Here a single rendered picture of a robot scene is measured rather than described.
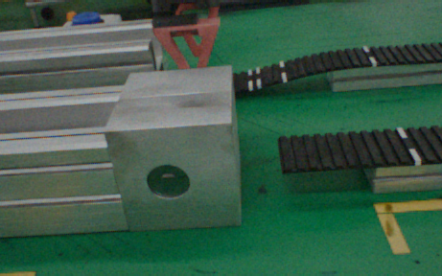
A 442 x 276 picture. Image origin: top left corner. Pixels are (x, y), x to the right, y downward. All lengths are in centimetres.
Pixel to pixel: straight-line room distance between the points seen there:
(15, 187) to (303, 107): 31
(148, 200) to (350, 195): 17
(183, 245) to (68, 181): 10
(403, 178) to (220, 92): 17
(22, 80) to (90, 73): 8
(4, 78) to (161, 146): 28
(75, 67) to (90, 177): 21
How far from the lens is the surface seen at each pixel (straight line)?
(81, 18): 70
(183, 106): 35
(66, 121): 43
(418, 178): 41
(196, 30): 49
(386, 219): 39
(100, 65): 54
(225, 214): 37
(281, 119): 51
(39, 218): 40
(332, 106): 54
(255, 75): 58
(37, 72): 57
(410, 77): 58
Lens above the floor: 103
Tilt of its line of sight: 31 degrees down
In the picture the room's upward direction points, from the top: 6 degrees counter-clockwise
